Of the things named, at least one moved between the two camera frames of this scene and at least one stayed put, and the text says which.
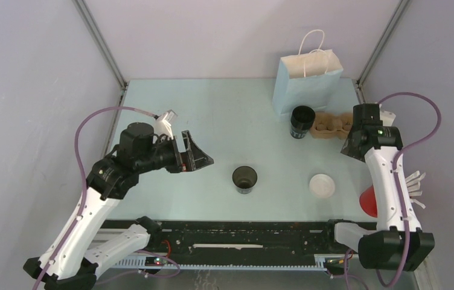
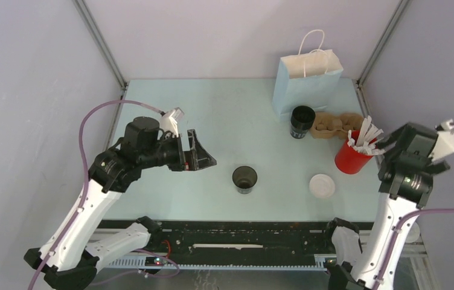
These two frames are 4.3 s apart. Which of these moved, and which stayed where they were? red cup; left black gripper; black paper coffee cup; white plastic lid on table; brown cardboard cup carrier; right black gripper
Moved: right black gripper; red cup
Stayed: black paper coffee cup; left black gripper; brown cardboard cup carrier; white plastic lid on table
